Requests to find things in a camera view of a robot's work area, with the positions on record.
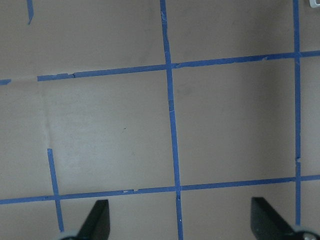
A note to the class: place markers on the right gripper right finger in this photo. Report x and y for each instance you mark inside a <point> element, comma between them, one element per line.
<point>266,223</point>

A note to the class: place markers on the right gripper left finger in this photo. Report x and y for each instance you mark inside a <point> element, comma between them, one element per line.
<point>97,225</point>

